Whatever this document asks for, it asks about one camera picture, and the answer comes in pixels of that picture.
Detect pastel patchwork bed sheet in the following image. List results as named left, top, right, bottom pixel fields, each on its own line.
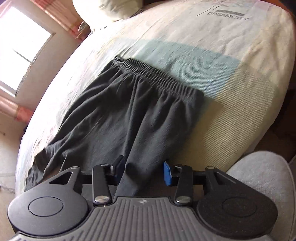
left=15, top=1, right=295, bottom=194

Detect window with white frame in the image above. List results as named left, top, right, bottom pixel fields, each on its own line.
left=1, top=1, right=54, bottom=96

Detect grey upholstered seat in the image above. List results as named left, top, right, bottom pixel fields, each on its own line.
left=225, top=151, right=296, bottom=241

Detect cream printed pillow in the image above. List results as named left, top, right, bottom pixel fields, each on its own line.
left=72, top=0, right=144, bottom=24

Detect dark grey trousers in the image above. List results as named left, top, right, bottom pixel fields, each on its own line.
left=25, top=57, right=204, bottom=197

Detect pink checked right curtain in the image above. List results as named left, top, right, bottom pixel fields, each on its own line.
left=32, top=1, right=90, bottom=43

